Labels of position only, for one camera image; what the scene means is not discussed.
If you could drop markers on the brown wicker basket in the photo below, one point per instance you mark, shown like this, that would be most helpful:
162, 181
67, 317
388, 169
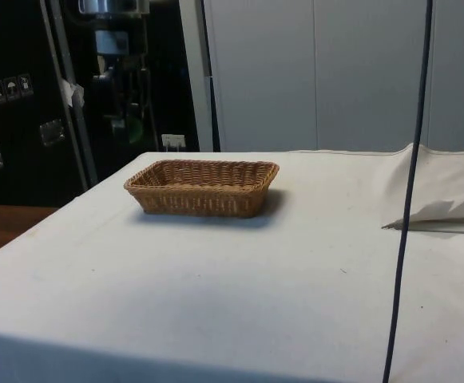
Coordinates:
199, 191

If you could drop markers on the pale grey locker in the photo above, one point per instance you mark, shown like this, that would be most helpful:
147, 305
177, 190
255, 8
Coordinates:
319, 76

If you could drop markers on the black cabinet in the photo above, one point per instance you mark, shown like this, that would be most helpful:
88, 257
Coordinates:
24, 119

